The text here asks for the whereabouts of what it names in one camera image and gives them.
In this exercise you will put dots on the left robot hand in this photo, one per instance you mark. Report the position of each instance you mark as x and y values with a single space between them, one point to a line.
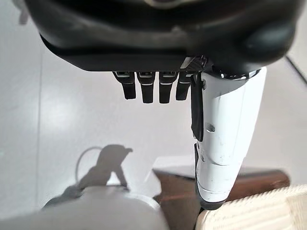
153 36

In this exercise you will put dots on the white woven laundry basket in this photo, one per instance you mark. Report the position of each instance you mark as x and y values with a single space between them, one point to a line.
263 210

